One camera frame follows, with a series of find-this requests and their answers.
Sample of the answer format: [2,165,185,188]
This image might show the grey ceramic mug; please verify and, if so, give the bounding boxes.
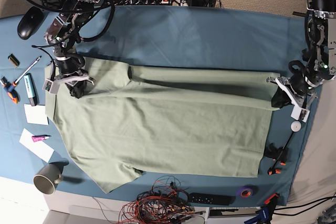
[33,164,63,195]

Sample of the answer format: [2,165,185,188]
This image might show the light blue highlighter marker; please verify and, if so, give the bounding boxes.
[24,73,38,106]

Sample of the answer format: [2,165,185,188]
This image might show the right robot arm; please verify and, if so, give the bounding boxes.
[45,0,291,111]

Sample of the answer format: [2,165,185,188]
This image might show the black orange bar clamp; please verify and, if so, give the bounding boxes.
[264,131,295,175]

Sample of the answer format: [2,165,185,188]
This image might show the black computer mouse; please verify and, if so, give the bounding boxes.
[17,6,45,40]

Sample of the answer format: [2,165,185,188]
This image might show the black remote control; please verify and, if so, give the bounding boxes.
[188,193,236,206]

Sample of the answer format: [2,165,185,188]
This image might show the white round puck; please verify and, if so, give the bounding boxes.
[290,121,302,132]

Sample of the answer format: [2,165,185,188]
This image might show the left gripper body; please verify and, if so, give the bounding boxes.
[266,76,318,109]

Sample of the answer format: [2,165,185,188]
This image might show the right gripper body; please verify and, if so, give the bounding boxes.
[54,70,94,87]

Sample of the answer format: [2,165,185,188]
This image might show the blue orange bar clamp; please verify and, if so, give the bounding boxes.
[244,194,279,224]

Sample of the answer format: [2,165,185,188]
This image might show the blue table cloth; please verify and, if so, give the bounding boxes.
[1,6,335,206]

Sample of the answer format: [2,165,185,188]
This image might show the white paper square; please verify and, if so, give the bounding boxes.
[24,104,49,125]

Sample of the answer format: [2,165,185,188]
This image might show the purple tape roll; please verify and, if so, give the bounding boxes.
[236,185,255,198]

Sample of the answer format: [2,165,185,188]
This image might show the small black lighter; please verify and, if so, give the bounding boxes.
[8,54,20,68]

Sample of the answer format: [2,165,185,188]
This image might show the orange blue screwdriver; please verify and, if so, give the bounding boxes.
[1,56,42,104]

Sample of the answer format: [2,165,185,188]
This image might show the pink glue tube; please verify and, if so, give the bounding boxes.
[31,135,50,143]

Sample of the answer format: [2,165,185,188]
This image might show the green T-shirt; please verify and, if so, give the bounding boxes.
[46,59,277,193]

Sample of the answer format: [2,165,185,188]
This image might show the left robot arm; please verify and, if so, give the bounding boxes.
[271,0,335,109]

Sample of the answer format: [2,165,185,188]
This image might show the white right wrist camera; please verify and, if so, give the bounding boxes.
[43,78,59,94]

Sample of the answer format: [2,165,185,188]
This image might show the white paper strip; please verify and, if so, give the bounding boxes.
[19,129,54,163]

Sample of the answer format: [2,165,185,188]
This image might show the red black wire bundle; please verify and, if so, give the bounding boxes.
[91,175,207,224]

